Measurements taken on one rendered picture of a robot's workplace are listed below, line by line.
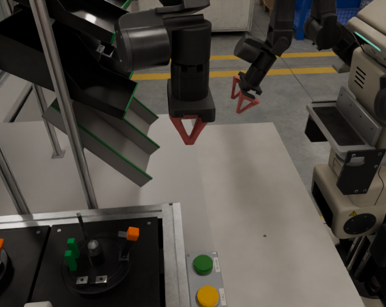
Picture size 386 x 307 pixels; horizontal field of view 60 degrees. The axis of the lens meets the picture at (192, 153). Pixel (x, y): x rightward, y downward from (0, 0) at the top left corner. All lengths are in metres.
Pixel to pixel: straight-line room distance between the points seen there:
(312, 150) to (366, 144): 1.74
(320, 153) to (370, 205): 1.57
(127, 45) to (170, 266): 0.46
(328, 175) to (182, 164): 0.50
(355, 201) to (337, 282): 0.33
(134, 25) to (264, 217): 0.66
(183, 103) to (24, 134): 0.96
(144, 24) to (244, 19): 4.36
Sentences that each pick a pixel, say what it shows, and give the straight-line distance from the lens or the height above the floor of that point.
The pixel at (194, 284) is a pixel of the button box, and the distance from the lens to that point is 0.71.
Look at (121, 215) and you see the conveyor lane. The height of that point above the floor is 0.96.
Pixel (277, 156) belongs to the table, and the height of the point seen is 0.86.
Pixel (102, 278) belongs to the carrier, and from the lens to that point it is 0.68.
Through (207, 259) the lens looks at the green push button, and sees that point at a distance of 0.72.
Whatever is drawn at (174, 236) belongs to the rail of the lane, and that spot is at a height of 0.95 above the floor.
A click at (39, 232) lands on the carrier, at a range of 0.83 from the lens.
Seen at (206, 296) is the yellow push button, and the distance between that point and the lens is 0.68.
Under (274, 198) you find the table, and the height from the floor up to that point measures 0.86.
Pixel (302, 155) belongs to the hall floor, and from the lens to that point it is 2.64.
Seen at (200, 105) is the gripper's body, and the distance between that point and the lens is 0.49.
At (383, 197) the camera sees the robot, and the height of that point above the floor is 0.85.
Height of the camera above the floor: 1.57
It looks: 38 degrees down
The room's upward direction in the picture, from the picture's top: straight up
